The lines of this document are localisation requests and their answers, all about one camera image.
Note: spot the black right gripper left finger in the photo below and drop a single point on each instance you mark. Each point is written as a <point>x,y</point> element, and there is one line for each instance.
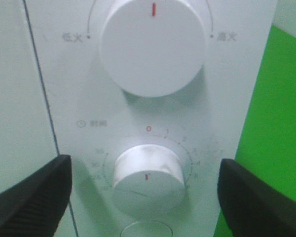
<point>35,206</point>

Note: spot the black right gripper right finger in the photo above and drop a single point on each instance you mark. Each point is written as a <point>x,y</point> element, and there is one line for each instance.
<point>251,207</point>

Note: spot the white microwave door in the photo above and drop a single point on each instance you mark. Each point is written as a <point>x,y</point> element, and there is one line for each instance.
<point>27,139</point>

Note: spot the white microwave knob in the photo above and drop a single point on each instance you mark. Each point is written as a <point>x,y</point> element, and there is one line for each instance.
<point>148,180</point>
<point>153,48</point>

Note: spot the round white door-release button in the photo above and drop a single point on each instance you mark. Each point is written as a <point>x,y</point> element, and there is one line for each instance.
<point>147,229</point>

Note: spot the white microwave oven body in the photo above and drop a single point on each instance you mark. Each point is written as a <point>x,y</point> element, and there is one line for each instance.
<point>95,120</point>

